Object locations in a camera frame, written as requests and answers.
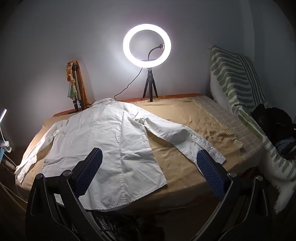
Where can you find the colourful knotted cloth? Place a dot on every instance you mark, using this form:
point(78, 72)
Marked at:
point(71, 78)

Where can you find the green striped white blanket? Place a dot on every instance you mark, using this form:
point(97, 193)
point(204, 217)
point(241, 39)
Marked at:
point(231, 76)

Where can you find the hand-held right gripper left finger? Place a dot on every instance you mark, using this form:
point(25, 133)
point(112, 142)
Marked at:
point(89, 172)

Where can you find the pile of dark clothes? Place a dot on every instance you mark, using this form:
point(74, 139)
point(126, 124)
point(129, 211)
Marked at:
point(270, 120)

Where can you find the small black tripod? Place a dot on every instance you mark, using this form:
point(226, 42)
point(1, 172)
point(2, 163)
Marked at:
point(150, 81)

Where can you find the black gooseneck phone holder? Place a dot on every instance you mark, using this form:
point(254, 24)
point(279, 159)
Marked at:
point(152, 51)

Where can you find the checked bed sheet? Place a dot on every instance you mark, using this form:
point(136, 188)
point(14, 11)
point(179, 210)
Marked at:
point(231, 120)

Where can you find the white clamp desk lamp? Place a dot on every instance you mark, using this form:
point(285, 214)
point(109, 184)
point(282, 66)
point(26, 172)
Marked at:
point(2, 115)

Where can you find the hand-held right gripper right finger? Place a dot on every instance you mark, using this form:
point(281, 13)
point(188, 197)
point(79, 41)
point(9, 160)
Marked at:
point(211, 173)

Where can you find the folded light stand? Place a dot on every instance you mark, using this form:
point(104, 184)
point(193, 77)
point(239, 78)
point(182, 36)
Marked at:
point(77, 102)

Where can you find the tan blanket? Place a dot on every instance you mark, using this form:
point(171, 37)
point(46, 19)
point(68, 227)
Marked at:
point(185, 115)

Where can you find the white long-sleeved shirt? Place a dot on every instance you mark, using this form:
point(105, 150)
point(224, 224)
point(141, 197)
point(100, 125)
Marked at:
point(104, 139)

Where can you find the orange cloth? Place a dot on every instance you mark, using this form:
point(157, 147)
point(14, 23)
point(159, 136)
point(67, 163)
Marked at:
point(84, 92)

